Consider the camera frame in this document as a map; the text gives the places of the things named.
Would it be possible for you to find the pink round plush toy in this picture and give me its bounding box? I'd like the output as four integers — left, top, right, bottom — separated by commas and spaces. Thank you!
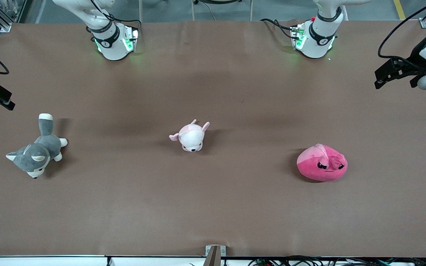
296, 143, 348, 182

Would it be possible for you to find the grey husky plush toy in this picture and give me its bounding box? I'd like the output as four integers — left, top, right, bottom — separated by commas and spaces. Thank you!
6, 113, 68, 179

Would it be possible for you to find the white table edge panel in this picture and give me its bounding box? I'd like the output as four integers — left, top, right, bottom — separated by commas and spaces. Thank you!
0, 255, 206, 266

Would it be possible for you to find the pale pink dog plush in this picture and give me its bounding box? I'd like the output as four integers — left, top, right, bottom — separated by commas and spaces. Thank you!
169, 119, 210, 153

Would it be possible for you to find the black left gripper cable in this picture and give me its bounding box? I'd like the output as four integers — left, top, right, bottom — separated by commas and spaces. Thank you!
378, 0, 426, 69

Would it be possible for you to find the black left arm base cable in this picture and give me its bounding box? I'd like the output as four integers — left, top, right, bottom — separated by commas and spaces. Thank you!
260, 18, 299, 40

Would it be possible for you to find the black cable bundle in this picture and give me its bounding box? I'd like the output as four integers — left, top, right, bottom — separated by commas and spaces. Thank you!
248, 256, 426, 266

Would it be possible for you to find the metal bracket with brown post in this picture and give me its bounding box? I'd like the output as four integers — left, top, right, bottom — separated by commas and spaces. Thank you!
204, 245, 226, 266

